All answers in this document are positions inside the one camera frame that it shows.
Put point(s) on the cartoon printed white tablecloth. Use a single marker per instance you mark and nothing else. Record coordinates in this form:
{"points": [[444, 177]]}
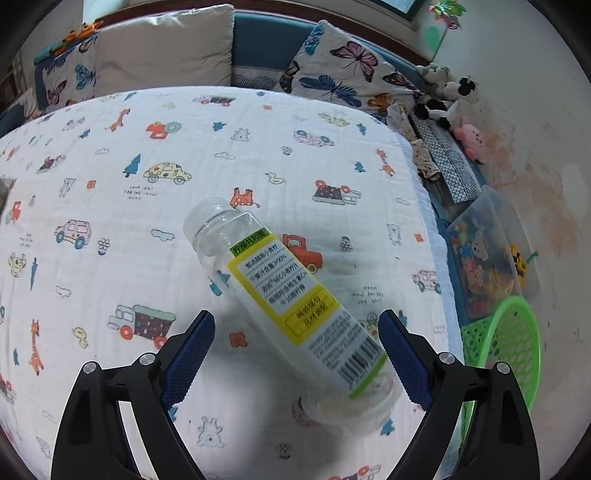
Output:
{"points": [[129, 214]]}

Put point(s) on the cow plush toy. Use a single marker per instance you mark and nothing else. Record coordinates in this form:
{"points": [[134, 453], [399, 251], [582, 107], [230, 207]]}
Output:
{"points": [[441, 105]]}

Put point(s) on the butterfly print pillow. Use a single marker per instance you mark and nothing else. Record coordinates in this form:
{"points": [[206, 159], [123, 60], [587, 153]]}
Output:
{"points": [[333, 67]]}

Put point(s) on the green plastic mesh basket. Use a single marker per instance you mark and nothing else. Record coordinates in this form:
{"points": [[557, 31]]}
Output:
{"points": [[511, 335]]}

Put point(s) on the small butterfly pillow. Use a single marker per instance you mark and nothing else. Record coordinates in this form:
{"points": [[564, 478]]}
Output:
{"points": [[67, 78]]}

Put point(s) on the grey white cushion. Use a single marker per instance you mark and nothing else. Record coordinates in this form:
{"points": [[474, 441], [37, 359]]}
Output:
{"points": [[181, 48]]}

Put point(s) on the grey plush toy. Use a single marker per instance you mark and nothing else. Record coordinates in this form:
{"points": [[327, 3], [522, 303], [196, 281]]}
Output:
{"points": [[434, 74]]}

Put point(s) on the clear plastic toy bin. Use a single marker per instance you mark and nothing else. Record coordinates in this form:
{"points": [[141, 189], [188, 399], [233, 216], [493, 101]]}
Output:
{"points": [[479, 240]]}

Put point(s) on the pink plush toy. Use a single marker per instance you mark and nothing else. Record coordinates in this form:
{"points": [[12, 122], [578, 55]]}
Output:
{"points": [[472, 141]]}

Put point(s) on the clear plastic bottle yellow label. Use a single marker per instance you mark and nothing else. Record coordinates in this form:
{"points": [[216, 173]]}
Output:
{"points": [[350, 387]]}

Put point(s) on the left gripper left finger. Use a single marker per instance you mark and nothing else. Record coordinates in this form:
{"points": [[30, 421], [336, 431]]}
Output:
{"points": [[91, 441]]}

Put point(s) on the crumpled patterned cloth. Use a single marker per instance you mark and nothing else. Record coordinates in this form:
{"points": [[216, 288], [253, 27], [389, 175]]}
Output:
{"points": [[397, 119]]}

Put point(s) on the yellow toy truck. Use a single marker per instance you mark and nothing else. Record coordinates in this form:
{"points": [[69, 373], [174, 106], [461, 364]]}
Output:
{"points": [[521, 264]]}

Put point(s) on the colourful pinwheel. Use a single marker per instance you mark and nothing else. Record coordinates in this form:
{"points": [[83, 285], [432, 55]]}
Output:
{"points": [[448, 11]]}

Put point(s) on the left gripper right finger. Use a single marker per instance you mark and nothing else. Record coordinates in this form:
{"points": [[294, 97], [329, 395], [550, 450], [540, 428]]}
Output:
{"points": [[500, 443]]}

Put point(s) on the orange toy on sofa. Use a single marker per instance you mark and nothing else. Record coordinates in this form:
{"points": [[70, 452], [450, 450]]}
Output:
{"points": [[85, 31]]}

